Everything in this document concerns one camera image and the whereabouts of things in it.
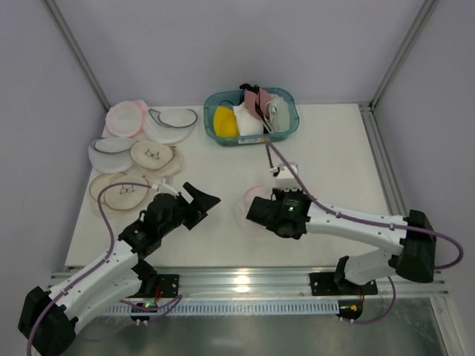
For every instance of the grey-trimmed open laundry bag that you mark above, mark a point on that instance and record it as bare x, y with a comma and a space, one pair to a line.
169, 126

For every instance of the pale grey bra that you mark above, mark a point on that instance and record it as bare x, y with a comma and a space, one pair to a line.
278, 119

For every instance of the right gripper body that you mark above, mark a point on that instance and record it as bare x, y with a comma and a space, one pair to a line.
265, 213

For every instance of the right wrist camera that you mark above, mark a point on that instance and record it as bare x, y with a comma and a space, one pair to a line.
284, 180

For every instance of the pink and black bra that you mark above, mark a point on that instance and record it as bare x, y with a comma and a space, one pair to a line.
256, 100

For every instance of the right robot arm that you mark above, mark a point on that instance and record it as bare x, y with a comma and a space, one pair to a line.
301, 216

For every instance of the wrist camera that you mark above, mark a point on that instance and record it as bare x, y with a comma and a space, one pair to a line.
284, 180
167, 183

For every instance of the aluminium front rail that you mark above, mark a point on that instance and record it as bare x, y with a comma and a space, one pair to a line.
272, 283

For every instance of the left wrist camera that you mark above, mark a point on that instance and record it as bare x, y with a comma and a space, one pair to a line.
167, 183

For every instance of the aluminium corner post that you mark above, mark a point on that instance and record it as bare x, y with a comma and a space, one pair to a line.
69, 38
408, 42

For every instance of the right aluminium side rail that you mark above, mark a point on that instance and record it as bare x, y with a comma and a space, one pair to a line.
389, 174

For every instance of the slotted cable duct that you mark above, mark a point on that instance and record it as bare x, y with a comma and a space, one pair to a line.
188, 308

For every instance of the yellow bra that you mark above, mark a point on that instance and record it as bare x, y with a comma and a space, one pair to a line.
225, 122

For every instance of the teal plastic basket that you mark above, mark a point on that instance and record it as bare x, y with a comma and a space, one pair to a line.
227, 97

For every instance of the beige laundry bag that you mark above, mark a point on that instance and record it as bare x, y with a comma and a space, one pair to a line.
155, 160
126, 195

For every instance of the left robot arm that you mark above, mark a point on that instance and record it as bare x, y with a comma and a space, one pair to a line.
50, 320

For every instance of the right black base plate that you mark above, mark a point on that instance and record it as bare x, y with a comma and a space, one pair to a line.
327, 284

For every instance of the grey-trimmed folded laundry bag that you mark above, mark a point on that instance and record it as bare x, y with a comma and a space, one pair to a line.
110, 155

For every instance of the beige laundry bag upper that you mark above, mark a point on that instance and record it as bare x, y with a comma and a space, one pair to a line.
155, 160

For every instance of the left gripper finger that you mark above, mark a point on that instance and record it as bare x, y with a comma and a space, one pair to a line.
192, 221
201, 201

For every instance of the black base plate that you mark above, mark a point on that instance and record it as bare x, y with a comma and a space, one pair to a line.
160, 286
327, 284

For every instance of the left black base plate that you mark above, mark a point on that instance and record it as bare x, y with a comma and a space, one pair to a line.
160, 286

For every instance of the beige laundry bag lower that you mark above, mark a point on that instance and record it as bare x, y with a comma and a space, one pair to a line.
126, 195

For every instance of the left aluminium corner post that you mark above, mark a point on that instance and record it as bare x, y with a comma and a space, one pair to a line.
69, 38

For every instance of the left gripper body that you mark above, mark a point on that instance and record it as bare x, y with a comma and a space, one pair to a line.
191, 213

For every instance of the white bra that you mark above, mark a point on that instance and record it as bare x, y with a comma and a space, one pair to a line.
247, 124

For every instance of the pink-trimmed mesh laundry bag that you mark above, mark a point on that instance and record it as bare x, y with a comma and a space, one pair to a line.
242, 205

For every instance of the right aluminium corner post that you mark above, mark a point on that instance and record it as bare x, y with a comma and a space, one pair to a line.
408, 42

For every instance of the pink-trimmed laundry bag stack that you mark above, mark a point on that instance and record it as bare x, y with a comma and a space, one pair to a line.
125, 119

